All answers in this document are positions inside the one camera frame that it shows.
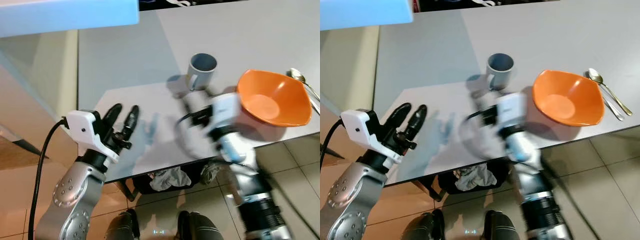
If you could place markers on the grey mug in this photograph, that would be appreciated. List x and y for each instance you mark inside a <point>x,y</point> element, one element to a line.
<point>500,71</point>
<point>202,72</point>

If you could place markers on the light blue board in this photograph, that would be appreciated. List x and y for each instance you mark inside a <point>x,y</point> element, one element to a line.
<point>65,15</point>
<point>365,12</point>

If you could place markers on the orange bowl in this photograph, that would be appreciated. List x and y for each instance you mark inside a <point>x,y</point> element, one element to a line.
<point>567,100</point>
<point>272,100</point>

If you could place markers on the metal fork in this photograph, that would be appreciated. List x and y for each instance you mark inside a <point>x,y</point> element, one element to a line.
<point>314,102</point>
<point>612,106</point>

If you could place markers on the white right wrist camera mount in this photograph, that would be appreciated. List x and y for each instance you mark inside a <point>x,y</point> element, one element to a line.
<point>511,110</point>
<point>226,112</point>

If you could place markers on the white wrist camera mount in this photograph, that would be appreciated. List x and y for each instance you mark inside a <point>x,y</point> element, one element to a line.
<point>357,127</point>
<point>226,112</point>
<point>511,110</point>
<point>82,126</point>

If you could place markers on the metal spoon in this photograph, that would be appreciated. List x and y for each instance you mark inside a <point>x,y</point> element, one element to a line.
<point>296,75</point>
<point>595,76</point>

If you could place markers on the black bin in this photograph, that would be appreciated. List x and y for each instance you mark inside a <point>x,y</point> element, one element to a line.
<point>447,185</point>
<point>142,186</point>

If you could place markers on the grey crumpled cloth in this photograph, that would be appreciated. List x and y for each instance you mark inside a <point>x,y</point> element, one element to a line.
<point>475,176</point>
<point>170,179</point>

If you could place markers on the dark robot leg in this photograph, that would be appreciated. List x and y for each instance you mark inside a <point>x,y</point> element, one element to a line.
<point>200,227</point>
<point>422,227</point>
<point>122,227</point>
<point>500,227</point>

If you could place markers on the dark robot right leg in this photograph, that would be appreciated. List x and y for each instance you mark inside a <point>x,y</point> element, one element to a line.
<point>200,227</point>
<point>500,227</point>

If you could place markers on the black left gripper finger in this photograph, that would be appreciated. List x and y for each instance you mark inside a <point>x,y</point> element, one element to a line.
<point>420,120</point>
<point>132,120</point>
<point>113,116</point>
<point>401,115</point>

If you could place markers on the dark robot left leg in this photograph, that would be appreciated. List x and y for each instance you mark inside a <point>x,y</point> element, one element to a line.
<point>422,227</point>
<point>122,227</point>

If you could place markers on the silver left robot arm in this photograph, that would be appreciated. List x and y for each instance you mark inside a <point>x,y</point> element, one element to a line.
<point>75,195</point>
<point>350,200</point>

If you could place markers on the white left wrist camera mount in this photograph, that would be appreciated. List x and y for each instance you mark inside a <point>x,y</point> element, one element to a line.
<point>82,126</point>
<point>357,127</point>

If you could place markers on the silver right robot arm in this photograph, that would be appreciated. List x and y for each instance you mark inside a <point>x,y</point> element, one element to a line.
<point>540,200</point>
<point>255,195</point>

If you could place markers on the black table leg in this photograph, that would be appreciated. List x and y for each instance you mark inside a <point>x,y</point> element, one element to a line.
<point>430,190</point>
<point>127,192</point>

